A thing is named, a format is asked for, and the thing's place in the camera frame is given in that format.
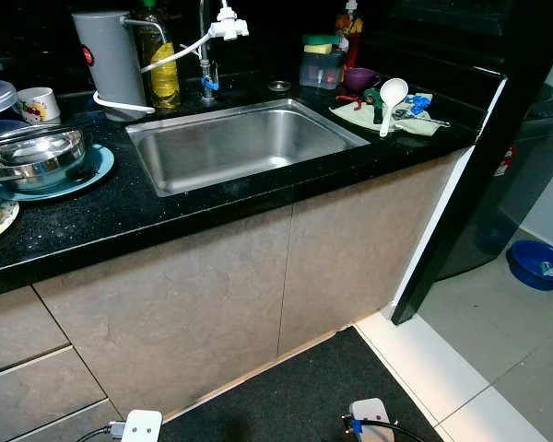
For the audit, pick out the white printed mug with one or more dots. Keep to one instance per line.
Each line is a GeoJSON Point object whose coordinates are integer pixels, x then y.
{"type": "Point", "coordinates": [37, 106]}

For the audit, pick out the teal plate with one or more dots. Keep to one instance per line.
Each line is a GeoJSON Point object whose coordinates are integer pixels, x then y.
{"type": "Point", "coordinates": [94, 170]}

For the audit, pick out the red dish soap bottle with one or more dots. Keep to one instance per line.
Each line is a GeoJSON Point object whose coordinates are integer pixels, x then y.
{"type": "Point", "coordinates": [352, 32]}

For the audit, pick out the blue plastic basin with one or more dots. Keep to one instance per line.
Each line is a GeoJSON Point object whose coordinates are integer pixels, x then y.
{"type": "Point", "coordinates": [530, 267]}

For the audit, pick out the round metal sink strainer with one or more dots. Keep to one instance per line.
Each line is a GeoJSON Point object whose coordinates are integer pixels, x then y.
{"type": "Point", "coordinates": [278, 87]}

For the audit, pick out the black glossy refrigerator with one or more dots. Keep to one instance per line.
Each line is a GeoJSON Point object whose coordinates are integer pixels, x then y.
{"type": "Point", "coordinates": [498, 212]}

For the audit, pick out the small metal utensil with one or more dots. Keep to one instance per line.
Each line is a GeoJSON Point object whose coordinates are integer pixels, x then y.
{"type": "Point", "coordinates": [424, 117]}

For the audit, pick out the white faucet diverter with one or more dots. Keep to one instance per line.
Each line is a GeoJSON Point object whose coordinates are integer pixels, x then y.
{"type": "Point", "coordinates": [229, 26]}

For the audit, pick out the beige stone kitchen cabinet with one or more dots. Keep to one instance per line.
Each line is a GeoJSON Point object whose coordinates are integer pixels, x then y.
{"type": "Point", "coordinates": [184, 304]}

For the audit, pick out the grey water filter canister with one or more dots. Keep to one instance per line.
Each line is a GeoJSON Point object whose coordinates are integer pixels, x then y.
{"type": "Point", "coordinates": [111, 64]}

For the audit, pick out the yellow green sponge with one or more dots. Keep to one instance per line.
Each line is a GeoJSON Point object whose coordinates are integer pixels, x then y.
{"type": "Point", "coordinates": [321, 46]}

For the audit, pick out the black partition panel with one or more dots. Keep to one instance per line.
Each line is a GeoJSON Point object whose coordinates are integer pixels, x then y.
{"type": "Point", "coordinates": [433, 258]}

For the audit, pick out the black floor mat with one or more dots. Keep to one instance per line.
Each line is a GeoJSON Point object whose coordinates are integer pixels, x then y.
{"type": "Point", "coordinates": [286, 396]}

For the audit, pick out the wide steel bowl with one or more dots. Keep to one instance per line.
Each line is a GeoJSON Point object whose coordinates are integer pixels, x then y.
{"type": "Point", "coordinates": [37, 161]}

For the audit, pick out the purple bowl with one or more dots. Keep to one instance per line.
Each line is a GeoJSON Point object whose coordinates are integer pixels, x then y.
{"type": "Point", "coordinates": [359, 78]}

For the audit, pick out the stainless steel sink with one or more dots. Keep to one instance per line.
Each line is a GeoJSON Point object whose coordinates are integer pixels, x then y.
{"type": "Point", "coordinates": [240, 147]}

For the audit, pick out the clear plastic container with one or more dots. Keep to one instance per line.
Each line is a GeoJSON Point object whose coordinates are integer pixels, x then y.
{"type": "Point", "coordinates": [321, 72]}

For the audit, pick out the pale green cloth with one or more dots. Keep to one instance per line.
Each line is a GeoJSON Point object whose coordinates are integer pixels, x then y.
{"type": "Point", "coordinates": [355, 115]}

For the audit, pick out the white plastic spoon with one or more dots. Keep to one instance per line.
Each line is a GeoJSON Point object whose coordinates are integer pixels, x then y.
{"type": "Point", "coordinates": [394, 92]}

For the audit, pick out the yellow cooking oil bottle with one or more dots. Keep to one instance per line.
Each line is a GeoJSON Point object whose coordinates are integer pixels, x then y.
{"type": "Point", "coordinates": [163, 83]}

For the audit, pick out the small red plastic item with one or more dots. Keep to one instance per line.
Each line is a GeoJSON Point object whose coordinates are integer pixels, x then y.
{"type": "Point", "coordinates": [346, 98]}

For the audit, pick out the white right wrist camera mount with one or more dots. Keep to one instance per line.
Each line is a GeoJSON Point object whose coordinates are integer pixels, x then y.
{"type": "Point", "coordinates": [369, 414]}

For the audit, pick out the small blue plastic item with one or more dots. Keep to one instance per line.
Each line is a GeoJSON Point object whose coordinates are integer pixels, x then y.
{"type": "Point", "coordinates": [419, 101]}

